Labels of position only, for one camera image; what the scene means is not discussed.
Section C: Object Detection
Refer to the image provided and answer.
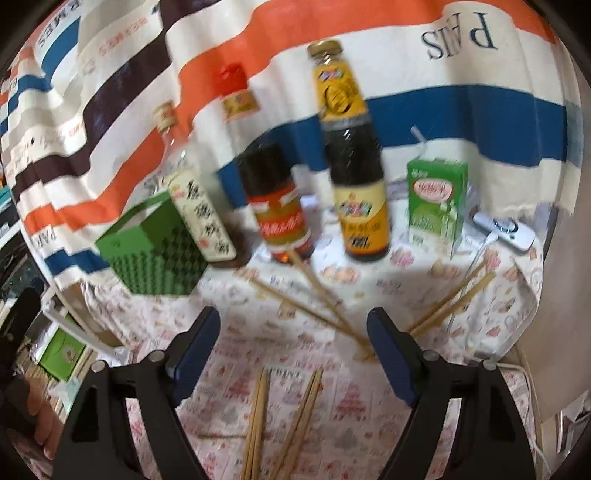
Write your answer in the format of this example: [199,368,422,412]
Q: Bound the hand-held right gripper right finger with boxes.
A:
[366,307,539,480]

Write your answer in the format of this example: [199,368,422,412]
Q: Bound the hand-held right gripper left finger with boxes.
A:
[52,305,221,480]

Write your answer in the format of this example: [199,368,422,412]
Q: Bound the translucent plastic cup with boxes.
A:
[318,277,416,365]

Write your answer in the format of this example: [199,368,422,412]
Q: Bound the wooden chopstick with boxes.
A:
[288,251,375,361]
[242,368,266,480]
[279,371,325,480]
[406,264,488,334]
[252,368,271,480]
[411,272,497,337]
[270,369,321,480]
[249,278,370,361]

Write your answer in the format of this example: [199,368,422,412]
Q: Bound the person's left hand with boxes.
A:
[25,392,65,460]

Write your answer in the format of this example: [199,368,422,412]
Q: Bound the green cardboard box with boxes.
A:
[39,328,88,381]

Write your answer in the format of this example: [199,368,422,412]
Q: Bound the bear print cloth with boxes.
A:
[78,185,546,333]

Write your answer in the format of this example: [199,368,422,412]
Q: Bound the red print tablecloth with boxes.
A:
[124,295,536,480]

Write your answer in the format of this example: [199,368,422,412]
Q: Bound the green checkered box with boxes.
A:
[95,191,208,296]

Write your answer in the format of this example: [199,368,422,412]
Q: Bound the clear cooking wine bottle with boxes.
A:
[152,102,238,264]

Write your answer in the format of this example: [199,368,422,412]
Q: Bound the red cap sauce bottle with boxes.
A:
[219,65,315,264]

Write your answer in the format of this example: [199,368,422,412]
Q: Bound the yellow label dark sauce bottle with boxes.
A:
[308,41,391,263]

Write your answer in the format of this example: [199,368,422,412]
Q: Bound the green milk carton with straw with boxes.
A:
[407,127,469,260]

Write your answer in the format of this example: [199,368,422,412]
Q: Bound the beige cabinet side panel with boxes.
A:
[512,203,587,421]

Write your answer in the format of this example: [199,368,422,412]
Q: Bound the white power bank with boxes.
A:
[472,212,536,253]

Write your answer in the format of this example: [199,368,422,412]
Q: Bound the striped backdrop cloth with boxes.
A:
[0,0,583,287]

